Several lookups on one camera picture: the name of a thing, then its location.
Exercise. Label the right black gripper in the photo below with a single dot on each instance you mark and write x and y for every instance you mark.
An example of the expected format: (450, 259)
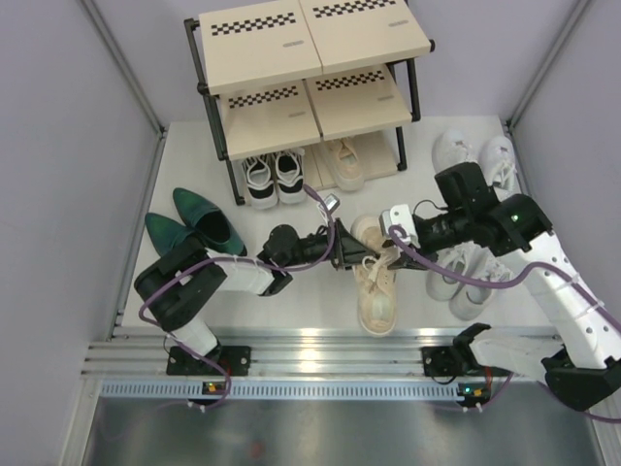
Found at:
(406, 260)

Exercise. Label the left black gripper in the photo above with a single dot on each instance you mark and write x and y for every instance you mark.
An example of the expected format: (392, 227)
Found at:
(351, 250)

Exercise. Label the beige lace sneaker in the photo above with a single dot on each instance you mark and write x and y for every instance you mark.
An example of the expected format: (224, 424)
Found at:
(343, 163)
(376, 283)

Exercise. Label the black white sneaker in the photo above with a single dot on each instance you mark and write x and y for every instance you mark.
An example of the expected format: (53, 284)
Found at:
(259, 182)
(290, 176)

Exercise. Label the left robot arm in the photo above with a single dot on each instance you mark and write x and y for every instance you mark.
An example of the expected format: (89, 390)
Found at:
(177, 287)

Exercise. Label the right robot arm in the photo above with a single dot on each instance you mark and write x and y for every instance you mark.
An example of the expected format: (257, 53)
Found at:
(581, 369)

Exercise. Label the green pointed shoe right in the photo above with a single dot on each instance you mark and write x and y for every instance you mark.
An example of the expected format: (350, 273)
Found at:
(206, 218)

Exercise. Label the green pointed shoe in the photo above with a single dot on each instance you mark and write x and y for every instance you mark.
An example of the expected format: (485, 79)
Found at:
(206, 218)
(166, 234)

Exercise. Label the beige three-tier shoe shelf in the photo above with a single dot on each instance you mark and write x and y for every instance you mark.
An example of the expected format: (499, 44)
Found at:
(297, 74)

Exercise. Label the green pointed shoe left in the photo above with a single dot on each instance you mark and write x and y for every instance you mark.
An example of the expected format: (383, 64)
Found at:
(166, 234)

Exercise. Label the white sneaker front right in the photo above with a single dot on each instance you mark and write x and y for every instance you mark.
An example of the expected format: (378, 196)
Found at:
(471, 300)

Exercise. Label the white sneaker back left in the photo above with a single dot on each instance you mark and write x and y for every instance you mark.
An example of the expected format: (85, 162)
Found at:
(451, 148)

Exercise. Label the white sneaker back right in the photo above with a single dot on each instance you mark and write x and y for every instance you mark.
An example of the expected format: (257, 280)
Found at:
(497, 161)

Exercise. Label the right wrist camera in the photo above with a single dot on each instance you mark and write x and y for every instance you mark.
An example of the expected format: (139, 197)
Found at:
(399, 216)

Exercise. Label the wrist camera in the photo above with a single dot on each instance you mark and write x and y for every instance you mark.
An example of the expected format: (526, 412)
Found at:
(329, 204)
(399, 216)

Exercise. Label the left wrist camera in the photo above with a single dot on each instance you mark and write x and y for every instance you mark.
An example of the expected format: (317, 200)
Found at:
(329, 204)

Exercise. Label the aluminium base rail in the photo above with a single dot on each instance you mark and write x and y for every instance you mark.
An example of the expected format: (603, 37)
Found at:
(300, 354)

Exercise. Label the slotted cable duct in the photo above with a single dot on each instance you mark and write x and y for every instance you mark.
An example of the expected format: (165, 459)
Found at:
(295, 390)

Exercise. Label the right aluminium corner post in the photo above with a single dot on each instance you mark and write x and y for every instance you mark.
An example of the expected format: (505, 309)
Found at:
(575, 16)

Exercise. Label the aluminium corner post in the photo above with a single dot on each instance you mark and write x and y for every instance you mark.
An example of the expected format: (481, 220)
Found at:
(106, 35)
(575, 16)

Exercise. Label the left aluminium corner post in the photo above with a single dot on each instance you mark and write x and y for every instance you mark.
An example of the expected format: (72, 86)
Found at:
(106, 35)

